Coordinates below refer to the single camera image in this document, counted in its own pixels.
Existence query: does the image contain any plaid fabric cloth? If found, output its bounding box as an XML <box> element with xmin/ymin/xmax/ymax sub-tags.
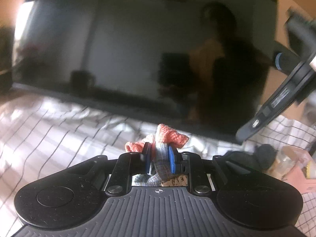
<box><xmin>132</xmin><ymin>135</ymin><xmax>172</xmax><ymax>187</ymax></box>

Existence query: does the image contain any orange knitted cloth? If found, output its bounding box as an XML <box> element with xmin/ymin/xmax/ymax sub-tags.
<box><xmin>125</xmin><ymin>124</ymin><xmax>189</xmax><ymax>152</ymax></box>

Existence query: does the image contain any dark grey plush toy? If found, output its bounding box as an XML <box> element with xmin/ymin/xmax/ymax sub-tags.
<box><xmin>223</xmin><ymin>144</ymin><xmax>277</xmax><ymax>172</ymax></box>

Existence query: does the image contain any black flat screen monitor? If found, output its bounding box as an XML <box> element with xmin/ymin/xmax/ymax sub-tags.
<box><xmin>12</xmin><ymin>0</ymin><xmax>277</xmax><ymax>142</ymax></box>

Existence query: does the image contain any clear plastic jar tan lid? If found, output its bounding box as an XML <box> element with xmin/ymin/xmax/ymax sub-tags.
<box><xmin>266</xmin><ymin>146</ymin><xmax>313</xmax><ymax>180</ymax></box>

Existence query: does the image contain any pink storage box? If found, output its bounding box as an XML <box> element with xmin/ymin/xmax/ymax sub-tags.
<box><xmin>281</xmin><ymin>152</ymin><xmax>316</xmax><ymax>195</ymax></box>

